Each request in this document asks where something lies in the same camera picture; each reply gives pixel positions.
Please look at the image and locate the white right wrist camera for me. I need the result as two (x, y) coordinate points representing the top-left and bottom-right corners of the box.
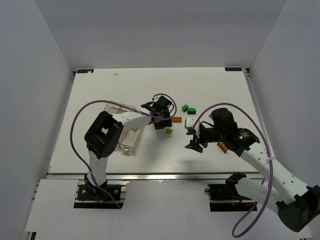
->
(184, 116), (200, 133)

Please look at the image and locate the orange flat lego plate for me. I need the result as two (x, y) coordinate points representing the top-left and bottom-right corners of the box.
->
(171, 116), (182, 123)

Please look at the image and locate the blue label left corner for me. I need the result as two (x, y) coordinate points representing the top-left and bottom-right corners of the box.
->
(76, 69), (94, 74)

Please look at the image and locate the blue label right corner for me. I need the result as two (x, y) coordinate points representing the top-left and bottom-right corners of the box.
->
(224, 67), (243, 72)

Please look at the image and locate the dark green sloped lego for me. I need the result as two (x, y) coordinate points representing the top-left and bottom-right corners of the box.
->
(181, 104), (189, 112)

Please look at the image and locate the clear plastic container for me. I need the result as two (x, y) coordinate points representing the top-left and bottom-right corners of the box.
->
(104, 103), (126, 149)
(115, 105), (148, 153)

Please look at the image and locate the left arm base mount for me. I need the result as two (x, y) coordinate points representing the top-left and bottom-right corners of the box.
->
(73, 184), (126, 210)

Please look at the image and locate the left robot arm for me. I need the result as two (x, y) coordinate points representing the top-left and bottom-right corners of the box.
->
(84, 95), (176, 193)

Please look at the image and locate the blue label corner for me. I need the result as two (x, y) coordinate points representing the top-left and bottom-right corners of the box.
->
(224, 67), (243, 72)
(76, 69), (94, 74)

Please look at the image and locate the orange long lego brick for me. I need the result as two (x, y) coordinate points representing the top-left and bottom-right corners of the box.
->
(217, 142), (229, 153)

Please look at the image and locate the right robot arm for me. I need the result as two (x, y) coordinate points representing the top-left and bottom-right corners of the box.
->
(184, 107), (320, 233)

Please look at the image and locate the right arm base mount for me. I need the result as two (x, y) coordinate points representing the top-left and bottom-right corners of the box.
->
(204, 184), (255, 213)

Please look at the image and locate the clear plastic container right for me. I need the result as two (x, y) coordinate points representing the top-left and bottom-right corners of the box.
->
(115, 105), (148, 153)

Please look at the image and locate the dark green curved lego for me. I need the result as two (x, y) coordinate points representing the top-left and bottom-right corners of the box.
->
(187, 107), (197, 115)

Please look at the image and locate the clear plastic container left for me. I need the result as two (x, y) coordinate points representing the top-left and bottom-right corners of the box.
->
(104, 103), (126, 149)

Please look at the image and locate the lime green square lego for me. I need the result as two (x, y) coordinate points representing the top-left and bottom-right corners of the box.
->
(165, 128), (173, 137)

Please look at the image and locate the aluminium table frame rail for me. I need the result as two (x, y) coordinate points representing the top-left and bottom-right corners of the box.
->
(243, 67), (285, 181)

